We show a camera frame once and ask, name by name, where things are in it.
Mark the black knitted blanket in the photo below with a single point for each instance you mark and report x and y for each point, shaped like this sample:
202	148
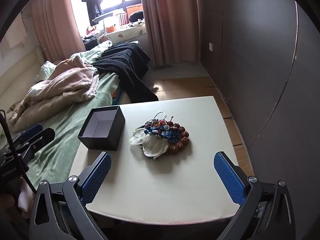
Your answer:
125	62

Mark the black jewelry box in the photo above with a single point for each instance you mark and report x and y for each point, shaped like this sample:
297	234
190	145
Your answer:
102	130

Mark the white wall socket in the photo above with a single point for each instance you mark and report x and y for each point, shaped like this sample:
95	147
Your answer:
210	47

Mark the pink curtain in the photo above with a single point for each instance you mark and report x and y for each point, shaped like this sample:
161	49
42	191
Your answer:
57	17
170	20

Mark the light green quilt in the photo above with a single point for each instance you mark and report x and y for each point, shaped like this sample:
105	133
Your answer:
92	51

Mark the grey wardrobe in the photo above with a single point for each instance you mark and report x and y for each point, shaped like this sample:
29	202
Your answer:
250	55

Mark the printed windowsill cushion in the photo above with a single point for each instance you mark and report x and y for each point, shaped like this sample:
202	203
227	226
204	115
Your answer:
125	31

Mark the person's left forearm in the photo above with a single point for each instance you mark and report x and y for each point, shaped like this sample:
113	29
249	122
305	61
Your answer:
25	195

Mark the black bag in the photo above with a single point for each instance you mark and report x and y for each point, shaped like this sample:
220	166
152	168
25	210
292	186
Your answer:
136	16

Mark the beige headboard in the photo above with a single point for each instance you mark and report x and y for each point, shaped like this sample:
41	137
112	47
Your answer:
17	80

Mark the orange storage box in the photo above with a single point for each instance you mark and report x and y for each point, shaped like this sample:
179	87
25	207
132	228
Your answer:
132	10

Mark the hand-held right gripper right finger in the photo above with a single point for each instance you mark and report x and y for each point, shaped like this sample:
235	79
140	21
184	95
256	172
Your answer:
228	177

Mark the bed with green sheet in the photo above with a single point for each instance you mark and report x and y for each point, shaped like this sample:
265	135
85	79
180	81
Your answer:
62	130

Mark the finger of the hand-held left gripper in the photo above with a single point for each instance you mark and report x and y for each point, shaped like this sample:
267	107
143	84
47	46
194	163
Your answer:
42	136
31	130

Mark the pink fleece blanket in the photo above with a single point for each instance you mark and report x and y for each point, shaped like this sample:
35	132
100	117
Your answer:
60	85

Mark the white paper sheet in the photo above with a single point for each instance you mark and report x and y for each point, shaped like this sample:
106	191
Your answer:
15	32

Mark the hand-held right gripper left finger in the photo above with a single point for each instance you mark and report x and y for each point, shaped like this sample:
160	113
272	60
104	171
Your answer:
96	177

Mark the pile of mixed jewelry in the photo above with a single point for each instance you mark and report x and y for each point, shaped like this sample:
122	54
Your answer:
162	137

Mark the white low table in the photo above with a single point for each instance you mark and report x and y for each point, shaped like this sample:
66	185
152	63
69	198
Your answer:
190	87

